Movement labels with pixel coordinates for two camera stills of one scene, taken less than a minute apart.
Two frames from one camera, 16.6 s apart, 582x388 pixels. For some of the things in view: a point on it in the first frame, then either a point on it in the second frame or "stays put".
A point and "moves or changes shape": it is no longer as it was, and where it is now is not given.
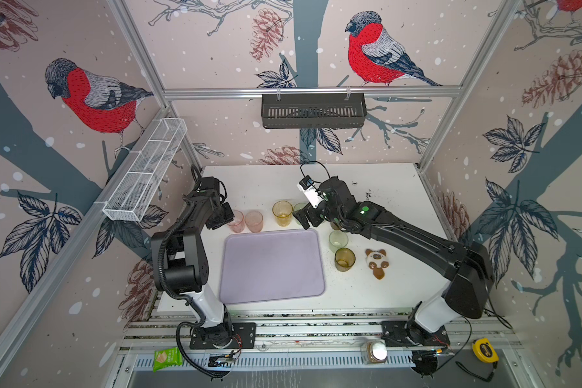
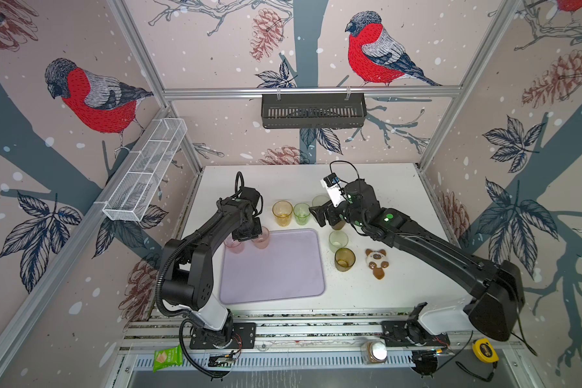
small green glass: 297,208 stays put
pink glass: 237,225 moves or changes shape
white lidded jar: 377,352 stays put
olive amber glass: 344,259 stays put
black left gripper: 228,217 -> 258,229
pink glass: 254,220 moves or changes shape
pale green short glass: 338,239 stays put
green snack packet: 166,358 stays put
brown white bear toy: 377,260 stays put
